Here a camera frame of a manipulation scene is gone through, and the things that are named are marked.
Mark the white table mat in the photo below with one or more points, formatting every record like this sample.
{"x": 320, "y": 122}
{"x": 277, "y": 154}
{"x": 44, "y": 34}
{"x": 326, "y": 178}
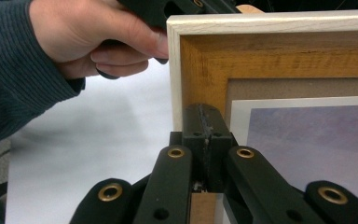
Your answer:
{"x": 90, "y": 124}

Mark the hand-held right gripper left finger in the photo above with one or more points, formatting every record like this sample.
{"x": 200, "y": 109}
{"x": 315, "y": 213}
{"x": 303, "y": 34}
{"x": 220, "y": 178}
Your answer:
{"x": 194, "y": 124}

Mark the purple photo print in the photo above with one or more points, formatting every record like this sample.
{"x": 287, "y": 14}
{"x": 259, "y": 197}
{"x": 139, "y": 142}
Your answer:
{"x": 307, "y": 140}

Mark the pale wooden picture frame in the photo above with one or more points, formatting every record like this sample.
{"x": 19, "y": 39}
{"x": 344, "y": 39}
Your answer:
{"x": 261, "y": 56}

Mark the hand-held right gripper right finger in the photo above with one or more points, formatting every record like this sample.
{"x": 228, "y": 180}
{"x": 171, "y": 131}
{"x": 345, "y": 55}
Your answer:
{"x": 217, "y": 140}

